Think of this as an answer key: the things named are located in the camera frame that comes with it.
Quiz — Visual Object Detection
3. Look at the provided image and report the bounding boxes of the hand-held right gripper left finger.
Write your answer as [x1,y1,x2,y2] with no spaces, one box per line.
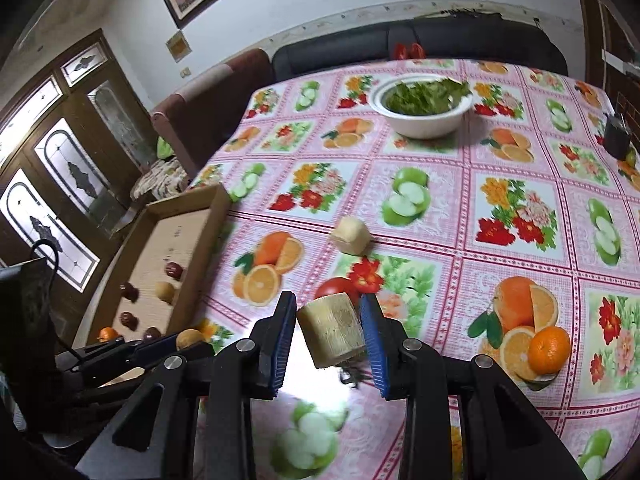
[75,290,298,480]

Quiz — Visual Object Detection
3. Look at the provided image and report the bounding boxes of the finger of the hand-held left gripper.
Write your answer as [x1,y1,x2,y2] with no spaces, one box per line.
[75,332,183,386]
[55,336,128,367]

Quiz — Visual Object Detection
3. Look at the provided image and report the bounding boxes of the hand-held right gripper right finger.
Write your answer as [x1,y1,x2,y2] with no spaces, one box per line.
[359,292,588,480]

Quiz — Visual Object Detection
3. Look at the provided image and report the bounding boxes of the large sugarcane piece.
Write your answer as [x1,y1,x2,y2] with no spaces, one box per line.
[296,292,367,368]

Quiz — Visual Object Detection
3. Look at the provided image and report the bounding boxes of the cardboard box tray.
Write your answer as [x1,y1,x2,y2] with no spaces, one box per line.
[82,182,233,356]

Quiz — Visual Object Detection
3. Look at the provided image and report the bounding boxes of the red tomato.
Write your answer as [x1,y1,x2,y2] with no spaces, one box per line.
[314,277,362,311]

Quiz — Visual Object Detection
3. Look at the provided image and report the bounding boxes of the wooden glass panel door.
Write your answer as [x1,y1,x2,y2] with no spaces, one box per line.
[0,27,156,311]

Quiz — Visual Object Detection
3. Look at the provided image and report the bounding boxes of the fruit printed pink tablecloth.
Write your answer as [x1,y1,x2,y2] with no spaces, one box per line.
[187,58,640,480]

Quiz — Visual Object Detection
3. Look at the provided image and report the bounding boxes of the floral seat cushion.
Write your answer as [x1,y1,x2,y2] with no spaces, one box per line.
[130,157,193,201]

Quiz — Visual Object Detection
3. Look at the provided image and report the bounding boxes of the white bowl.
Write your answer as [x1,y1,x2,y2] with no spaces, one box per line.
[368,74,474,140]

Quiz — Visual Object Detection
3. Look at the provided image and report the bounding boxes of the brown armchair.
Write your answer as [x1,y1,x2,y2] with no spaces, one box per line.
[150,49,276,181]

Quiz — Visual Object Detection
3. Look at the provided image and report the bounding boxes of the green leafy vegetables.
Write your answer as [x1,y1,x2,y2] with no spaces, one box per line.
[385,77,471,115]

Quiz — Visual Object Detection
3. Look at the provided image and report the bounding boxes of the black sofa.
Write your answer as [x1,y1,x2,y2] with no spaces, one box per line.
[272,17,568,81]

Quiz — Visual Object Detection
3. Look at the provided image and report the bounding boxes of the dark cup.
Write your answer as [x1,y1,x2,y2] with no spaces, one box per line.
[603,112,633,161]

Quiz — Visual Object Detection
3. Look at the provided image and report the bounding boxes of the black cable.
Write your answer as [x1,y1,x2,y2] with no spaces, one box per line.
[30,239,61,281]

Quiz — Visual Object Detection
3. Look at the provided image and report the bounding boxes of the small yellow wall picture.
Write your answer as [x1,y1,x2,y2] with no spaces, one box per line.
[165,30,193,63]

